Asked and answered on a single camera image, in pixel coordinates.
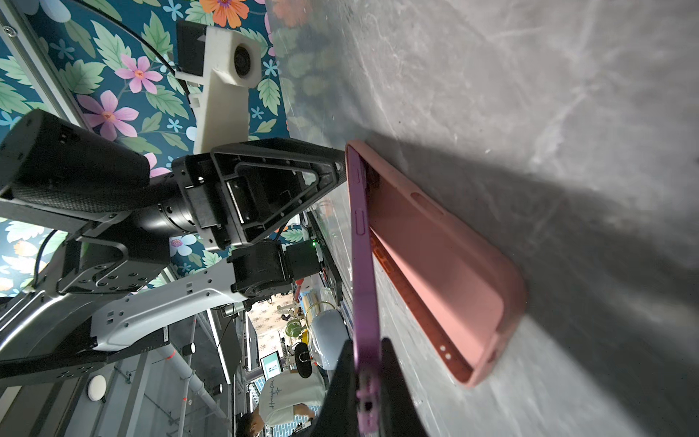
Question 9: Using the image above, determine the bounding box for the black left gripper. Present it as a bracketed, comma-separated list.
[130, 138, 346, 249]

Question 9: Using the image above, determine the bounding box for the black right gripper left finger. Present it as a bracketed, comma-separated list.
[309, 340, 358, 437]

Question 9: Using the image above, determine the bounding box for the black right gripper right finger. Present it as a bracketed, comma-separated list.
[380, 338, 428, 437]

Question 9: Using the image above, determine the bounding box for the black smartphone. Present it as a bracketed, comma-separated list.
[346, 146, 382, 436]

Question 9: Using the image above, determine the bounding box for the pink phone case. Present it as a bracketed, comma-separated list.
[346, 141, 528, 387]

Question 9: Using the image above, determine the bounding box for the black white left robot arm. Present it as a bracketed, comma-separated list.
[1, 109, 346, 388]

